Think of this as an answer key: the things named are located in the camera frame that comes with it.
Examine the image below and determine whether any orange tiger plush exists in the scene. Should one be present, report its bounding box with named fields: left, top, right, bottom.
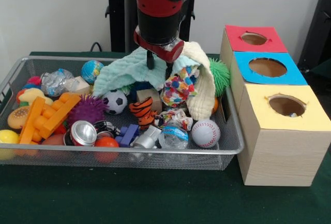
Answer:
left=128, top=96, right=158, bottom=131

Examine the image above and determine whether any black looped cable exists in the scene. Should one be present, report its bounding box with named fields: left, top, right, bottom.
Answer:
left=89, top=41, right=104, bottom=53

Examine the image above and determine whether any pale yellow waffle cloth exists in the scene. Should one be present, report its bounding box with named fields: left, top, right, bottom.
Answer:
left=180, top=41, right=217, bottom=121

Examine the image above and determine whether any mint green waffle cloth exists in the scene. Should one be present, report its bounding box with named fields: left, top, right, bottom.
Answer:
left=92, top=47, right=201, bottom=98

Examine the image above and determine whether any purple spiky ball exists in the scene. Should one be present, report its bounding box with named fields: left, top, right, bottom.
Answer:
left=67, top=94, right=109, bottom=126

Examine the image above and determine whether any dark green table cloth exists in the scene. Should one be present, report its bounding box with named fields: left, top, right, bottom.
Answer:
left=309, top=59, right=331, bottom=95
left=0, top=51, right=331, bottom=224

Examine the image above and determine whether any shallow mesh bin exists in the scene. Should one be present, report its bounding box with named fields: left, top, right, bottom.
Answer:
left=0, top=55, right=245, bottom=171

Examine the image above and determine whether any white baseball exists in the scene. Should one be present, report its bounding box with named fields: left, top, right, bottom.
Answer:
left=191, top=119, right=221, bottom=149

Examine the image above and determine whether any black white soccer ball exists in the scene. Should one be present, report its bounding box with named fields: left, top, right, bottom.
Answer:
left=102, top=89, right=128, bottom=115

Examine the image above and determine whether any orange plastic block toy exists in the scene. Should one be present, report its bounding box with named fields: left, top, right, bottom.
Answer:
left=18, top=92, right=82, bottom=144

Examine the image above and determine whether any crushed clear water bottle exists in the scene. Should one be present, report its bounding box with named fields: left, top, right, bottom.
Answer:
left=158, top=120, right=189, bottom=150

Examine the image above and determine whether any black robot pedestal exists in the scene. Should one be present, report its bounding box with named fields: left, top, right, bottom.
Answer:
left=104, top=0, right=209, bottom=53

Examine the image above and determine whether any wooden box with three holes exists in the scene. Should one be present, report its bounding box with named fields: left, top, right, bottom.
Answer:
left=219, top=24, right=331, bottom=187

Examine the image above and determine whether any green spiky rubber ball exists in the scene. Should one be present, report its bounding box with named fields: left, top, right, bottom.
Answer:
left=208, top=57, right=231, bottom=97

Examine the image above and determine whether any crushed soda can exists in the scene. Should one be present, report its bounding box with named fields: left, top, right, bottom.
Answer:
left=63, top=120, right=98, bottom=147

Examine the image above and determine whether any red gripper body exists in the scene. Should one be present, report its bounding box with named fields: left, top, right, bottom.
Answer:
left=133, top=31, right=185, bottom=64

